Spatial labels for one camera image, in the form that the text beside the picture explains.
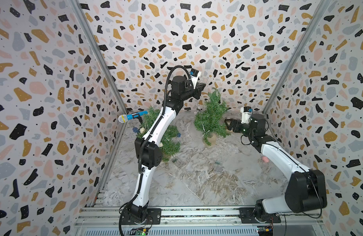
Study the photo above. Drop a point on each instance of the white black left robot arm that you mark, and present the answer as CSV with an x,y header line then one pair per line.
x,y
148,148

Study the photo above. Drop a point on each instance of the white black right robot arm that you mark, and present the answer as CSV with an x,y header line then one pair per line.
x,y
306,190

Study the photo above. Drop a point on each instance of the clear battery box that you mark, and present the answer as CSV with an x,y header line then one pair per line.
x,y
218,167

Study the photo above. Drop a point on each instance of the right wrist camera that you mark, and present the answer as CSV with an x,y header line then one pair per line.
x,y
246,113

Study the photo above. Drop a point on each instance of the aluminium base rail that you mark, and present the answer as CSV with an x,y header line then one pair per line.
x,y
197,221

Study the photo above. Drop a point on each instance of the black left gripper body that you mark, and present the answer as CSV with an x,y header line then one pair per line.
x,y
196,94

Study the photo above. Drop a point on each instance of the green left christmas tree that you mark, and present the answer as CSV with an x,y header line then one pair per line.
x,y
148,121

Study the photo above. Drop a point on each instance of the metal corner post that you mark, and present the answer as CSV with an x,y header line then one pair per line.
x,y
318,14
95,49

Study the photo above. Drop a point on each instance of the green right christmas tree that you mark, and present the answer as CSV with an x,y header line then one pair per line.
x,y
209,121

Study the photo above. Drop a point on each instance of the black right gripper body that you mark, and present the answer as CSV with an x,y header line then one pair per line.
x,y
244,129

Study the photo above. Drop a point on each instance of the blue toy microphone on stand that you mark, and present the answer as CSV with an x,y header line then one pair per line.
x,y
125,118

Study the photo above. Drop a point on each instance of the pink small toy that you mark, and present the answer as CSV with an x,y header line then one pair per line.
x,y
265,159

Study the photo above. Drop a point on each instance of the metal left corner post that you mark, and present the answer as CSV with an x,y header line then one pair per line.
x,y
95,49

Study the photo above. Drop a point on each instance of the green christmas tree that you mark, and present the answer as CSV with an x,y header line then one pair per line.
x,y
148,121
209,121

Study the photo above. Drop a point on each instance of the metal right corner post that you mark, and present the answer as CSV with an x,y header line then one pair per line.
x,y
318,14

